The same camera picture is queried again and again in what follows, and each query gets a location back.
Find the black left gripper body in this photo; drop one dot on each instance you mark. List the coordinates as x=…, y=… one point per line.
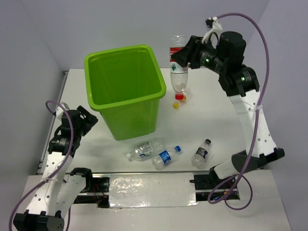
x=88, y=121

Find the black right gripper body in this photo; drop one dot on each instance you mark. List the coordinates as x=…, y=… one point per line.
x=206, y=56

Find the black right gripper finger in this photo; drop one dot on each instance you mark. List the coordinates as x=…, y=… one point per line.
x=185, y=57
x=194, y=41

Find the red label bottle red cap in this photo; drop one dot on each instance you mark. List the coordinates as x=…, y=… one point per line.
x=178, y=74

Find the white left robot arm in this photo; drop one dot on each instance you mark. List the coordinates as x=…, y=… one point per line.
x=53, y=196

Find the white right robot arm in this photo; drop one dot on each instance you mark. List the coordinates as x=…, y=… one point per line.
x=242, y=87

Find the green plastic bin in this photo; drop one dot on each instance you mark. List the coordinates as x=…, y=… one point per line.
x=125, y=85

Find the crushed bottle orange cap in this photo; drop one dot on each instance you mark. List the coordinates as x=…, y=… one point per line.
x=187, y=95

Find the green label clear bottle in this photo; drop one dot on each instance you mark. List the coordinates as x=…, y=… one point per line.
x=145, y=150

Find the blue label bottle blue cap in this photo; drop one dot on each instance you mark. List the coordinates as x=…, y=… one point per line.
x=166, y=157

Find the black label bottle black cap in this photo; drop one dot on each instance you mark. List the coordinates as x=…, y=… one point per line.
x=199, y=158

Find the silver foil sheet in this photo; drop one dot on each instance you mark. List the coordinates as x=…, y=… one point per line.
x=151, y=190

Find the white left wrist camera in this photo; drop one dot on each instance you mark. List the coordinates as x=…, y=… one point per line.
x=59, y=110

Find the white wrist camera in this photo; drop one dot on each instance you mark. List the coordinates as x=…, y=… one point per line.
x=214, y=26
x=59, y=110

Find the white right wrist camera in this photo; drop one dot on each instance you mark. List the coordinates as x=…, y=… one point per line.
x=214, y=26

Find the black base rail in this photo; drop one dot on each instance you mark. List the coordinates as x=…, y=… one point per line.
x=98, y=193

